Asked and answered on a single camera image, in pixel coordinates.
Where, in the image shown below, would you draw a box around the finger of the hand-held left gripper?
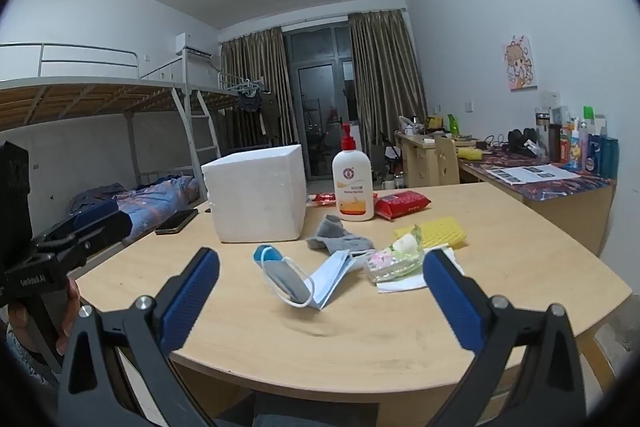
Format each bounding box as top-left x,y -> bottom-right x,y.
31,201 -> 134,268

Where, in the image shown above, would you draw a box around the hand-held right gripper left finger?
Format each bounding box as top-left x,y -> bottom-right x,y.
57,247 -> 221,427

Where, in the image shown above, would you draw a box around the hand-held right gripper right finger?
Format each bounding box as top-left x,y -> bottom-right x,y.
424,249 -> 587,427

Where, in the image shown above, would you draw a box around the white tissue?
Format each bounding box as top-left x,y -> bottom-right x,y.
376,246 -> 468,294

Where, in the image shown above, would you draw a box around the yellow foam net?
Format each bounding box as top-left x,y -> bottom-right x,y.
392,217 -> 468,250

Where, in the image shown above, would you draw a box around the clear plastic snack bag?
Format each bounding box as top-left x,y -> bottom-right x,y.
364,227 -> 426,285

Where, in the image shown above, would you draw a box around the white foam box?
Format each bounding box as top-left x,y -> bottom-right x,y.
201,144 -> 307,244

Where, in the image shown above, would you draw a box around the blue face mask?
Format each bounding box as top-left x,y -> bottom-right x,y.
262,251 -> 357,311

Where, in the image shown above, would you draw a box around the grey knit glove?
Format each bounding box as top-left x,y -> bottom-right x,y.
306,215 -> 375,254

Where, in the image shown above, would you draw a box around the person's left forearm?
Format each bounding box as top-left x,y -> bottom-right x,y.
0,332 -> 58,389

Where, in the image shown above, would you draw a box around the person's left hand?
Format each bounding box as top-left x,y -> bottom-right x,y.
54,279 -> 85,356

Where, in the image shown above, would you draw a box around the blue floral quilt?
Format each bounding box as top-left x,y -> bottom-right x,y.
70,176 -> 206,243

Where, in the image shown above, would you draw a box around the black smartphone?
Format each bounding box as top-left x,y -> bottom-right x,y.
155,209 -> 199,236

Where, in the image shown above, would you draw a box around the white metal bunk bed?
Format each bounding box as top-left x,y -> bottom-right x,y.
0,42 -> 273,218

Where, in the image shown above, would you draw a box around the wooden chair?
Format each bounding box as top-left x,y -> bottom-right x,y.
434,134 -> 461,186

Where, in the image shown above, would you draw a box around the white bed ladder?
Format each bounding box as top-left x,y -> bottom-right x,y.
172,87 -> 222,168

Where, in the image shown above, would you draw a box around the light wooden desk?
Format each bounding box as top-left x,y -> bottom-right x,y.
395,129 -> 482,188

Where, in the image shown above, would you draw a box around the printed paper sheet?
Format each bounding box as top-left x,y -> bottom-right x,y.
485,163 -> 581,184

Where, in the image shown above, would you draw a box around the desk with patterned cover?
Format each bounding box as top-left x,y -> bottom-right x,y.
460,146 -> 616,258

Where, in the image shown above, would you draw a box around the white lotion pump bottle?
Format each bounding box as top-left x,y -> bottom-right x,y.
332,123 -> 376,222

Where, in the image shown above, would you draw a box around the dark thermos bottle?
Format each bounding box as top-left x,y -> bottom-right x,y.
547,123 -> 562,162

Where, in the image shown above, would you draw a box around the white cartoon print bottle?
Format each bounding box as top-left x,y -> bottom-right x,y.
570,129 -> 584,170

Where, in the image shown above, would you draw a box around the dark hanging clothes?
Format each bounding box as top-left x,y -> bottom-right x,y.
237,79 -> 281,138

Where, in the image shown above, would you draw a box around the blue bottle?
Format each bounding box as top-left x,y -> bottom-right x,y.
587,134 -> 604,175

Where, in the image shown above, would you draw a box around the white air conditioner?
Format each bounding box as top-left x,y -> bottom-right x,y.
175,32 -> 212,58

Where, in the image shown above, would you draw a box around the teal bottle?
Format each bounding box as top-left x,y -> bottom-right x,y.
600,138 -> 619,180

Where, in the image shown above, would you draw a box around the clear bottle with green cap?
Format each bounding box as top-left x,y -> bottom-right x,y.
579,106 -> 596,170

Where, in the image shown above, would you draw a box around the brown curtain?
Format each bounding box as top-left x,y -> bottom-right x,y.
348,9 -> 428,158
220,27 -> 293,145

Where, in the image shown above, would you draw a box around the glass balcony door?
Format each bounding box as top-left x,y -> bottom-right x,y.
282,24 -> 358,180

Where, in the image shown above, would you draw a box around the cartoon wall poster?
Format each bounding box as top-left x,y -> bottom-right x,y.
501,34 -> 538,92

